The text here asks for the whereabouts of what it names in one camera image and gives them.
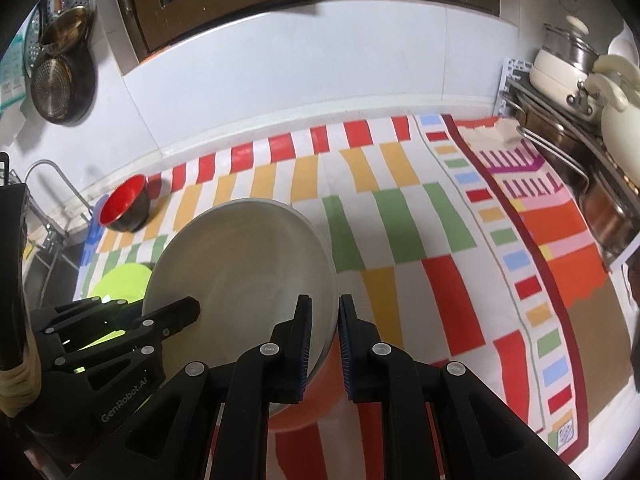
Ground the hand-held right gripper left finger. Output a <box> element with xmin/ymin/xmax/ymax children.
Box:
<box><xmin>67</xmin><ymin>294</ymin><xmax>317</xmax><ymax>480</ymax></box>

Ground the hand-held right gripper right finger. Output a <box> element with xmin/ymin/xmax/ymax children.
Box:
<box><xmin>338</xmin><ymin>294</ymin><xmax>571</xmax><ymax>480</ymax></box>

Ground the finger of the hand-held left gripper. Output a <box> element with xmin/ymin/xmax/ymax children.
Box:
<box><xmin>52</xmin><ymin>296</ymin><xmax>202</xmax><ymax>368</ymax></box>
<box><xmin>30</xmin><ymin>296</ymin><xmax>136</xmax><ymax>348</ymax></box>

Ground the green plate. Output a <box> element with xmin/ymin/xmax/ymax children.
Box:
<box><xmin>74</xmin><ymin>261</ymin><xmax>156</xmax><ymax>376</ymax></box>

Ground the person's left hand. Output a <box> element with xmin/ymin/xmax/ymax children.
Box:
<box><xmin>0</xmin><ymin>341</ymin><xmax>43</xmax><ymax>417</ymax></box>

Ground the steel sink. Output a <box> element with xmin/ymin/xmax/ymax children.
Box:
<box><xmin>22</xmin><ymin>237</ymin><xmax>82</xmax><ymax>307</ymax></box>

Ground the blue plastic object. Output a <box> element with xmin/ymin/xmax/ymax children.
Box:
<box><xmin>82</xmin><ymin>195</ymin><xmax>113</xmax><ymax>266</ymax></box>

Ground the red and black bowl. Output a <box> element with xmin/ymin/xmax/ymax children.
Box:
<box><xmin>98</xmin><ymin>174</ymin><xmax>152</xmax><ymax>233</ymax></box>

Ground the colourful checked cloth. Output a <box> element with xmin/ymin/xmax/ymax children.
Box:
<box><xmin>75</xmin><ymin>114</ymin><xmax>615</xmax><ymax>480</ymax></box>

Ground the dark round pan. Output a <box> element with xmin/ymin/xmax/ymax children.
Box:
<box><xmin>30</xmin><ymin>54</ymin><xmax>97</xmax><ymax>127</ymax></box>

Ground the brass coloured pan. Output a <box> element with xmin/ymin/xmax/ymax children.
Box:
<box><xmin>39</xmin><ymin>5</ymin><xmax>94</xmax><ymax>54</ymax></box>

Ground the copper coloured pot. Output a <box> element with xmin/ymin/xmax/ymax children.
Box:
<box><xmin>579</xmin><ymin>179</ymin><xmax>635</xmax><ymax>257</ymax></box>

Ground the perforated steel steamer tray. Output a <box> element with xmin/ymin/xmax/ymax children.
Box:
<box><xmin>22</xmin><ymin>0</ymin><xmax>96</xmax><ymax>68</ymax></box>

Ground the metal kitchen rack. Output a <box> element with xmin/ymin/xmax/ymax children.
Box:
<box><xmin>502</xmin><ymin>80</ymin><xmax>640</xmax><ymax>271</ymax></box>

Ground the white perforated plastic panel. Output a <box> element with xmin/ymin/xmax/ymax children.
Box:
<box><xmin>495</xmin><ymin>56</ymin><xmax>536</xmax><ymax>117</ymax></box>

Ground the cream saucepan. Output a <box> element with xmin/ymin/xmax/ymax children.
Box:
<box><xmin>529</xmin><ymin>47</ymin><xmax>632</xmax><ymax>113</ymax></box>

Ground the white ceramic teapot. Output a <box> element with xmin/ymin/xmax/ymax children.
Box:
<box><xmin>599</xmin><ymin>92</ymin><xmax>640</xmax><ymax>172</ymax></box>

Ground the glass lid with cream knob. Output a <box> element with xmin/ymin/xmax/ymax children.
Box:
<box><xmin>542</xmin><ymin>15</ymin><xmax>601</xmax><ymax>68</ymax></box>

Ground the white ladle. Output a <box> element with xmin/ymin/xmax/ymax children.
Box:
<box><xmin>606</xmin><ymin>25</ymin><xmax>640</xmax><ymax>61</ymax></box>

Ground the teal wall chart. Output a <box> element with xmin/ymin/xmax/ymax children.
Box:
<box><xmin>0</xmin><ymin>30</ymin><xmax>28</xmax><ymax>111</ymax></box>

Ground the steel pot with wire handle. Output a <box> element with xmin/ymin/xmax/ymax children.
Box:
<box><xmin>512</xmin><ymin>95</ymin><xmax>596</xmax><ymax>186</ymax></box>

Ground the brown wooden window frame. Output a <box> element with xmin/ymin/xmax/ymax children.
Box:
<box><xmin>107</xmin><ymin>0</ymin><xmax>502</xmax><ymax>62</ymax></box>

